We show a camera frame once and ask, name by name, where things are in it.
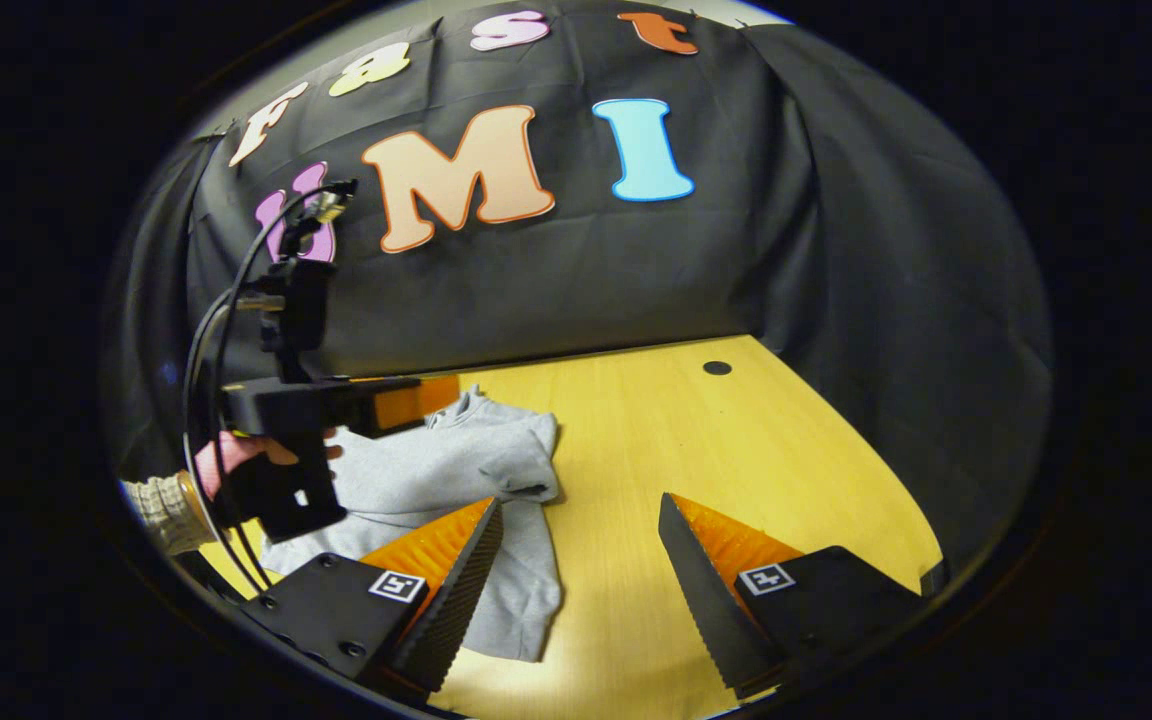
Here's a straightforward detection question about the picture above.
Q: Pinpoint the black cable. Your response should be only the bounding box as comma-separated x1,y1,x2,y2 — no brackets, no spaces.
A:
181,180,357,596

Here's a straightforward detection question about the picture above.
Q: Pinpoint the grey zip-neck sweatshirt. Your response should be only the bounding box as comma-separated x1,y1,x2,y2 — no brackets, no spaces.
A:
261,385,565,663

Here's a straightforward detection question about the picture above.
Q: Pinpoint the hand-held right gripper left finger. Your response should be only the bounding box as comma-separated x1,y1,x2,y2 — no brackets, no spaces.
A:
241,497,505,698

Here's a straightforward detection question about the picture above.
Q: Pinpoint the black backdrop cloth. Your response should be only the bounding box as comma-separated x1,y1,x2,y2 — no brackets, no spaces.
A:
106,0,1055,561

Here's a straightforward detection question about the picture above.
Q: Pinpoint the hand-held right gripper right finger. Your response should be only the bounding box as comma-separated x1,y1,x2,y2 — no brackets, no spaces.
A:
658,492,949,701

